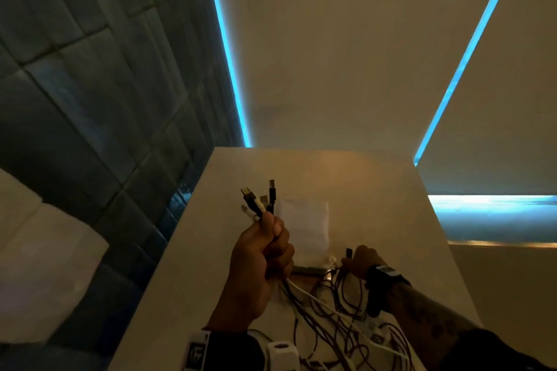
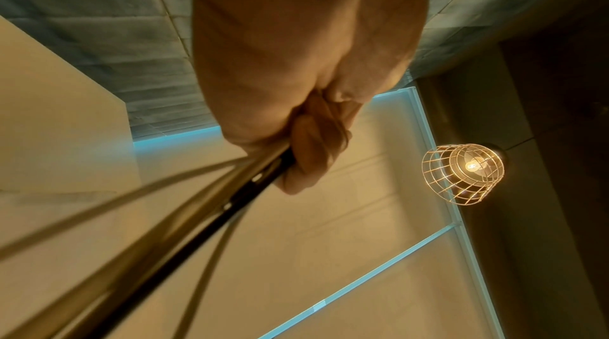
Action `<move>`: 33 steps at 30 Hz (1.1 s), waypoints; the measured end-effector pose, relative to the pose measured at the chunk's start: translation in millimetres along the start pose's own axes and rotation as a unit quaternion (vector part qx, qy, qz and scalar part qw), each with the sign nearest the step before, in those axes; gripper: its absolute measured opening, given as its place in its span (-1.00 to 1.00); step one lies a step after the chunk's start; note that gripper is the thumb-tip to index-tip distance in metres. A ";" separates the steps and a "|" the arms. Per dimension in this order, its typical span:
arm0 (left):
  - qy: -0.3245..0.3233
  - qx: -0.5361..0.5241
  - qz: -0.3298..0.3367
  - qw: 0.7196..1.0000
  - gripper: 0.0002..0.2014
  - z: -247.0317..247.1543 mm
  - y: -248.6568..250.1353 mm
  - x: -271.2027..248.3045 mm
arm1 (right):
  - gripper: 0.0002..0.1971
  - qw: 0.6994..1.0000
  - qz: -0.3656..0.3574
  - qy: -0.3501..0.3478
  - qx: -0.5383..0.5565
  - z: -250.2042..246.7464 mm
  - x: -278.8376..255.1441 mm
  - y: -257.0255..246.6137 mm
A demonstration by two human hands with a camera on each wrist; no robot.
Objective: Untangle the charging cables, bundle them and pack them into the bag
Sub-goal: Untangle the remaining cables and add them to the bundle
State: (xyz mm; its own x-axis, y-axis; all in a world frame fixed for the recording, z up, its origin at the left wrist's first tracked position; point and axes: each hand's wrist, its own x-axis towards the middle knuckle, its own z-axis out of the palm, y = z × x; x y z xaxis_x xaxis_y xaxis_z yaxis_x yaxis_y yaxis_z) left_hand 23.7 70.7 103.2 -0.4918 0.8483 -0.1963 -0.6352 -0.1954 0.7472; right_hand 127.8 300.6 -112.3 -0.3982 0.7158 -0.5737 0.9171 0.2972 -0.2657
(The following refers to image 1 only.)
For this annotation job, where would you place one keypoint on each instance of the person's left hand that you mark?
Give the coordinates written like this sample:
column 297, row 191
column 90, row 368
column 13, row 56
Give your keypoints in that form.
column 252, row 270

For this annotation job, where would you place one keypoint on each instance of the window sill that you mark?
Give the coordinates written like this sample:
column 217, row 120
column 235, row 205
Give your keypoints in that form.
column 491, row 223

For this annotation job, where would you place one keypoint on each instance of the white plastic pouch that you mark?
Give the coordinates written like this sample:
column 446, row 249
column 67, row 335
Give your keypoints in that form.
column 304, row 223

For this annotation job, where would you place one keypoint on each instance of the person's right hand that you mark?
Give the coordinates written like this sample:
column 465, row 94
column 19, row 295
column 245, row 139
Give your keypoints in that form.
column 363, row 260

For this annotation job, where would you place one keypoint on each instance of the white pillow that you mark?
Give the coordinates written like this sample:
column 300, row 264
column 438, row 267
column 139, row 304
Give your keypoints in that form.
column 43, row 275

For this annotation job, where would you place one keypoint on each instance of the white table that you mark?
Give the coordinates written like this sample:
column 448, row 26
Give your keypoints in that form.
column 370, row 192

